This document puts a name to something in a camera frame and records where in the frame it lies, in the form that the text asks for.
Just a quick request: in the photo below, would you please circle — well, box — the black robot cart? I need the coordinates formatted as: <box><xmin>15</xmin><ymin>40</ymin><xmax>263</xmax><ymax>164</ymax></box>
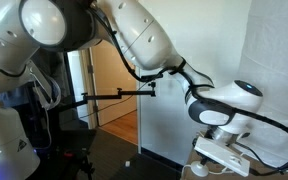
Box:
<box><xmin>27</xmin><ymin>128</ymin><xmax>98</xmax><ymax>180</ymax></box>

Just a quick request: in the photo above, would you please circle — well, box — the beige door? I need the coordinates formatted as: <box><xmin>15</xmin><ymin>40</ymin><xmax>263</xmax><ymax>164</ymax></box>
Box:
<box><xmin>89</xmin><ymin>39</ymin><xmax>139</xmax><ymax>128</ymax></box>

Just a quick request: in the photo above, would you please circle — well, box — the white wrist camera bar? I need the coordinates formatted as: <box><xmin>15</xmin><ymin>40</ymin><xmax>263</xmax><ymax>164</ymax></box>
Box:
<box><xmin>193</xmin><ymin>135</ymin><xmax>252</xmax><ymax>178</ymax></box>

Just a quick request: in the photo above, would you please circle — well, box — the black stereo camera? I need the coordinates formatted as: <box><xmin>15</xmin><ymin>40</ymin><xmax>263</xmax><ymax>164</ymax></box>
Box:
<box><xmin>140</xmin><ymin>73</ymin><xmax>164</xmax><ymax>83</ymax></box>

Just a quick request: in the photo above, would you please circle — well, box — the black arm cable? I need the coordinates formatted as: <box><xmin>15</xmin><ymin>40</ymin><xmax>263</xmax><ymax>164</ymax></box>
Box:
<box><xmin>90</xmin><ymin>3</ymin><xmax>288</xmax><ymax>176</ymax></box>

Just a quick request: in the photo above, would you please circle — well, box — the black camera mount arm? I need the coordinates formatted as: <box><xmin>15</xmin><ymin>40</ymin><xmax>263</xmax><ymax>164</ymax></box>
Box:
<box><xmin>81</xmin><ymin>81</ymin><xmax>158</xmax><ymax>104</ymax></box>

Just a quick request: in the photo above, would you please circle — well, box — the light wooden platform box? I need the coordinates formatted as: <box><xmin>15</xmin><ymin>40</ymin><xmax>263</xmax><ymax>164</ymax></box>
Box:
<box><xmin>183</xmin><ymin>146</ymin><xmax>288</xmax><ymax>180</ymax></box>

